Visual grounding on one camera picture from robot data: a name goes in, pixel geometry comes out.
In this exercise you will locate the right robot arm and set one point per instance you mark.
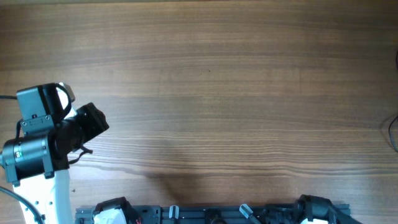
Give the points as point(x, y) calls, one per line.
point(311, 208)

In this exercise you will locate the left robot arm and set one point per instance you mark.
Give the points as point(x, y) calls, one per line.
point(36, 161)

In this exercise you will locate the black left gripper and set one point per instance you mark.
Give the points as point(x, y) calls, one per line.
point(96, 119)

